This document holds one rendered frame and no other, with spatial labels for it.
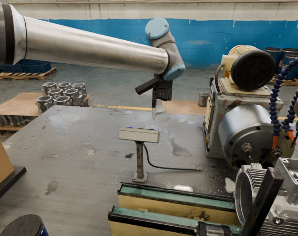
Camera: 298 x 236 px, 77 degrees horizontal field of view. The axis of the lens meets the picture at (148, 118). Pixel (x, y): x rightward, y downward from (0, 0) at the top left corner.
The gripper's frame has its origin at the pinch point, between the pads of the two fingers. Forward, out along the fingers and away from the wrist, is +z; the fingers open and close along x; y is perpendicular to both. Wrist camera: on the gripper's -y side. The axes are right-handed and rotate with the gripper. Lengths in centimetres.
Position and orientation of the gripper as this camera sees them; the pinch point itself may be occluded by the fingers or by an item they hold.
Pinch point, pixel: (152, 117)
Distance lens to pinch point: 82.4
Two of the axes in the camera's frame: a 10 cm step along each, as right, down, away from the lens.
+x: 1.4, 1.6, 9.8
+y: 9.8, 0.8, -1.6
